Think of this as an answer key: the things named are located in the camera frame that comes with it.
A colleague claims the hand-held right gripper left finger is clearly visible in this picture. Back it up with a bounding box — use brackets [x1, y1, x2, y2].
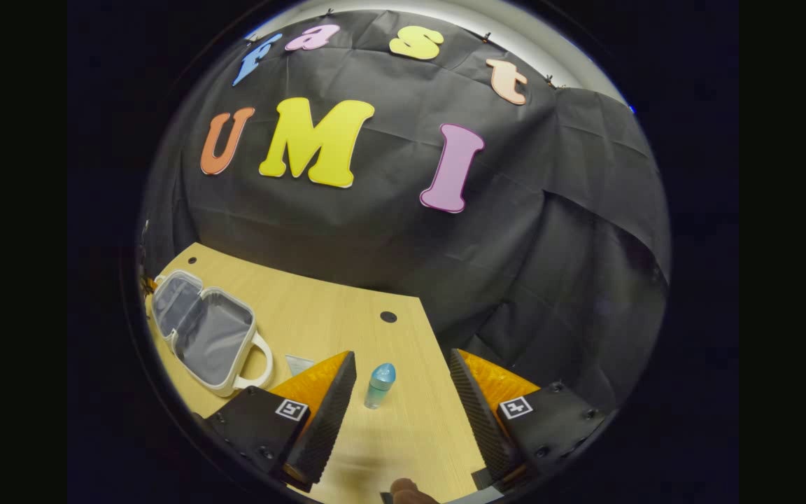
[204, 350, 358, 493]

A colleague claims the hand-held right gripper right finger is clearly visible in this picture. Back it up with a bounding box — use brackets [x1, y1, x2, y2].
[449, 348, 611, 493]

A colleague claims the blue capped clear bottle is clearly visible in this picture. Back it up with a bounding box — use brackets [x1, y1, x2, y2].
[364, 362, 397, 411]

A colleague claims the white suitcase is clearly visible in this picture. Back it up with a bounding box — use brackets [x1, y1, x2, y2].
[149, 269, 275, 399]

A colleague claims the black backdrop cloth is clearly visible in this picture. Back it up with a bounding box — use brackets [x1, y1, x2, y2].
[139, 8, 671, 414]

